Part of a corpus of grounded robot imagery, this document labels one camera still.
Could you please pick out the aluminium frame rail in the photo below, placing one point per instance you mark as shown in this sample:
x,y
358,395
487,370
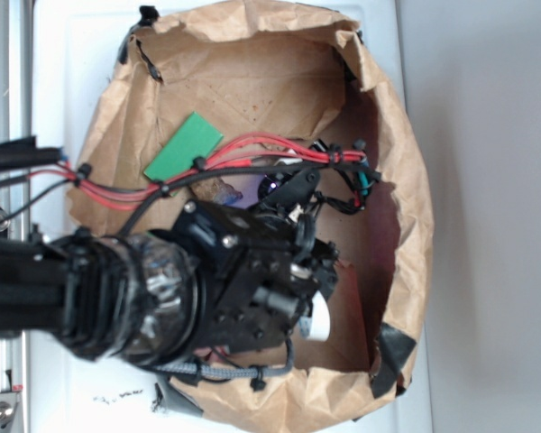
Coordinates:
x,y
4,67

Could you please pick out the brown paper lined box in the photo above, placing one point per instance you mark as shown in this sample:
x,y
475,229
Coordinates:
x,y
303,72

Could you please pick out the black taped robot arm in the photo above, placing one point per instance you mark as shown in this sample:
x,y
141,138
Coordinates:
x,y
134,297

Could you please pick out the silver corner bracket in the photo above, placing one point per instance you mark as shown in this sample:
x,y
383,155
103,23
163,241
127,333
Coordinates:
x,y
0,410

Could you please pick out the green rectangular block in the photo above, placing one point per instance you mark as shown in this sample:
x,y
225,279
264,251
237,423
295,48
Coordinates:
x,y
196,137

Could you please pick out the brown rough rock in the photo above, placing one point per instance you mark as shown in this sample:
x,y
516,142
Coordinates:
x,y
216,190

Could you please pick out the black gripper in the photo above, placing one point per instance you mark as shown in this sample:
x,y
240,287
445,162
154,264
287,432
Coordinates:
x,y
257,273

